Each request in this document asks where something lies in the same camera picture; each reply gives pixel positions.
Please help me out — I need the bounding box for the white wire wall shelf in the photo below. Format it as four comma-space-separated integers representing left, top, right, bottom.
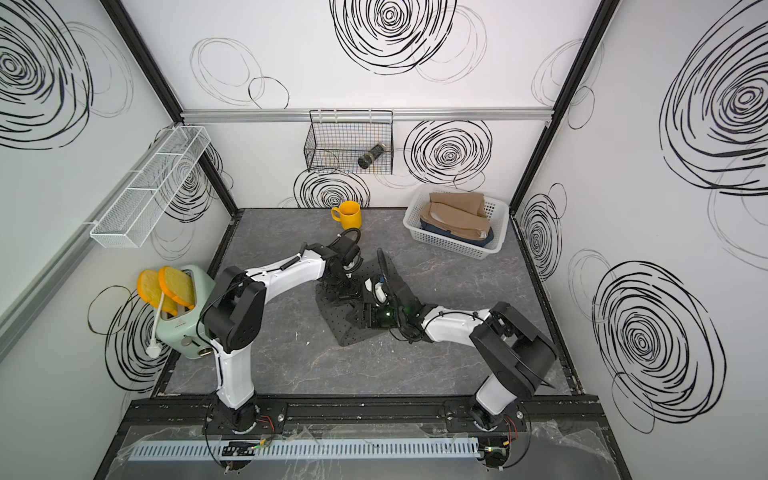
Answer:
90, 126, 212, 249

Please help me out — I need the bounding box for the white slotted cable duct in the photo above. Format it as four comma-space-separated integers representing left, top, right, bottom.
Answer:
127, 438, 481, 462

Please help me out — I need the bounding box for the left toast slice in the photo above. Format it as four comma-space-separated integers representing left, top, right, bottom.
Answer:
137, 270, 178, 316

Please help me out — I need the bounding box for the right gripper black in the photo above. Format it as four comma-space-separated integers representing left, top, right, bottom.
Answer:
346, 303, 408, 330

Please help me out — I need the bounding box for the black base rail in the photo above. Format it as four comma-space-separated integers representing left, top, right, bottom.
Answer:
118, 394, 604, 435

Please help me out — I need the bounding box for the black wire wall basket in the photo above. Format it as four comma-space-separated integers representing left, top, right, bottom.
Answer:
303, 109, 394, 175

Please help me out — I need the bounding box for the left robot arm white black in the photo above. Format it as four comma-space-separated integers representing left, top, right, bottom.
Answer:
199, 228, 362, 426

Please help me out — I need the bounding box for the yellow mug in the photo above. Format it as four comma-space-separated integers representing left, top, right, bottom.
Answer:
331, 201, 362, 230

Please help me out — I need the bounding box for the right toast slice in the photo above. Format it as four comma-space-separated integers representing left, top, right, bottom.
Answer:
158, 266, 195, 309

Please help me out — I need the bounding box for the dark perforated mat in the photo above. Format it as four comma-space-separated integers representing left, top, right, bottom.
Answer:
315, 260, 385, 347

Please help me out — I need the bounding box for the white toaster plug cord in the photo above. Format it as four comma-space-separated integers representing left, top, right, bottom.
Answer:
145, 293, 166, 360

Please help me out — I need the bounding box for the white perforated plastic basket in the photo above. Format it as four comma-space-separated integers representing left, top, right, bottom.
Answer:
403, 184, 509, 260

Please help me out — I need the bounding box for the blue denim skirt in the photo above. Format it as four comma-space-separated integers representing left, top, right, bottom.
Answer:
420, 216, 495, 247

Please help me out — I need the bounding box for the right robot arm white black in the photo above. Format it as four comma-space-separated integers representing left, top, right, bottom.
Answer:
362, 274, 557, 431

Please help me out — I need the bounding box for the toast slice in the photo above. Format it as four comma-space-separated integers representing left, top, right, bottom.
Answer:
158, 266, 195, 309
137, 270, 178, 316

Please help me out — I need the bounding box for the tan brown skirt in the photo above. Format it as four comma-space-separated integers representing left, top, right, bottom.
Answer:
420, 193, 489, 223

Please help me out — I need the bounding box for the dark cylindrical bottle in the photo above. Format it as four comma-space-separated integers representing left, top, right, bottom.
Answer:
357, 143, 386, 170

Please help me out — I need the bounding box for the mint green toaster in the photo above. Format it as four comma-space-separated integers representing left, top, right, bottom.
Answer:
156, 264, 215, 360

